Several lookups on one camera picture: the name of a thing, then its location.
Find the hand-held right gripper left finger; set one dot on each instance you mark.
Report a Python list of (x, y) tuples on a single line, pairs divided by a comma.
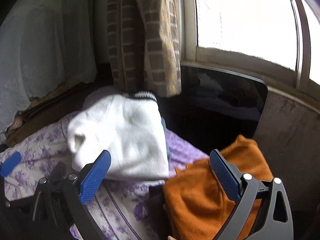
[(95, 177)]

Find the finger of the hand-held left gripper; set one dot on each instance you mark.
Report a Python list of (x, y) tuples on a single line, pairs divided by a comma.
[(10, 164), (58, 168)]

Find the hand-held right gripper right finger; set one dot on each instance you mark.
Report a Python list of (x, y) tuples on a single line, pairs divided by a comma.
[(225, 177)]

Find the white sweater with black stripes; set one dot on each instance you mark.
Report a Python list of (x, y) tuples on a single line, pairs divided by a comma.
[(125, 135)]

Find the purple floral bedsheet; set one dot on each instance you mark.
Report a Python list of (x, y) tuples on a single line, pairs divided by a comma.
[(37, 142)]

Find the orange knitted garment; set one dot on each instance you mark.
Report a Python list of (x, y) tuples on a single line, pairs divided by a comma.
[(195, 200)]

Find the brown woven mat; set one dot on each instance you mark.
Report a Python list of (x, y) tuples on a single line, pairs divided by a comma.
[(37, 120)]

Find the black garment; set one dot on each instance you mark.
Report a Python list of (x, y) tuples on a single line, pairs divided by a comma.
[(156, 197)]

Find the black glossy panel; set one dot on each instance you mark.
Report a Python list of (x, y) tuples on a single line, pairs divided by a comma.
[(212, 100)]

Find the blue-grey garment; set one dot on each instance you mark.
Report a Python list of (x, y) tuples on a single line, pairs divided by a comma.
[(164, 127)]

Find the white lace cover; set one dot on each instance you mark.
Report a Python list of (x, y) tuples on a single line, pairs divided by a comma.
[(45, 42)]

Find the brown checked curtain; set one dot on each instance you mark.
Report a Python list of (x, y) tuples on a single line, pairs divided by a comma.
[(125, 42)]

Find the white framed window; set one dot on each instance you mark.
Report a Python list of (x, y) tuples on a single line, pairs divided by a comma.
[(237, 12)]

